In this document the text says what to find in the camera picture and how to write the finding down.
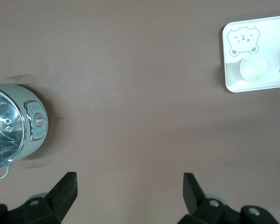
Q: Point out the white IKEA cup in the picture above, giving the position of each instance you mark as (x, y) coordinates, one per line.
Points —
(253, 68)

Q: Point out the white bear print tray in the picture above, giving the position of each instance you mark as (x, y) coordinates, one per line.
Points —
(277, 35)

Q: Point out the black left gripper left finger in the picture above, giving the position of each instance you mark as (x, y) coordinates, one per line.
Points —
(60, 198)

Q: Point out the grey pot with glass lid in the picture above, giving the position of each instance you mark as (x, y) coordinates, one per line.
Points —
(31, 144)

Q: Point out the glass pot lid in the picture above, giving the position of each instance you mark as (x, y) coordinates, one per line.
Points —
(4, 126)

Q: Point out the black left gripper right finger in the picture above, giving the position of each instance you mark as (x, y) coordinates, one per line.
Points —
(196, 200)

